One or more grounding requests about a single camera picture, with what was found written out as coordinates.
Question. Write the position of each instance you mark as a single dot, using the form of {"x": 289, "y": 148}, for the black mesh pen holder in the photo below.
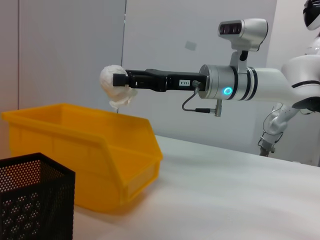
{"x": 32, "y": 197}

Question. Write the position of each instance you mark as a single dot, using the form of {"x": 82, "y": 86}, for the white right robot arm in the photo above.
{"x": 217, "y": 82}

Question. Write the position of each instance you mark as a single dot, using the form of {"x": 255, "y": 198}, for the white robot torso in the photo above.
{"x": 316, "y": 46}

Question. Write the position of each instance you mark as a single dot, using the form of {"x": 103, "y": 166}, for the white paper ball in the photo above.
{"x": 106, "y": 77}

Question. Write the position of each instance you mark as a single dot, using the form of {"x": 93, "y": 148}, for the silver white jointed robot limb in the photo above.
{"x": 275, "y": 122}

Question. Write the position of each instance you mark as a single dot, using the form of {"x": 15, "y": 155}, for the yellow plastic bin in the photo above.
{"x": 75, "y": 150}

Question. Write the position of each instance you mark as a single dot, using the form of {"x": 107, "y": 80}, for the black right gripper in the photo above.
{"x": 172, "y": 82}

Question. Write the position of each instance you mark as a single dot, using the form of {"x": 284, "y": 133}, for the robot head with black visor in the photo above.
{"x": 312, "y": 15}

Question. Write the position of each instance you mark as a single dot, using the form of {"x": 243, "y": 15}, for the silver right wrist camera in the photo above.
{"x": 245, "y": 32}

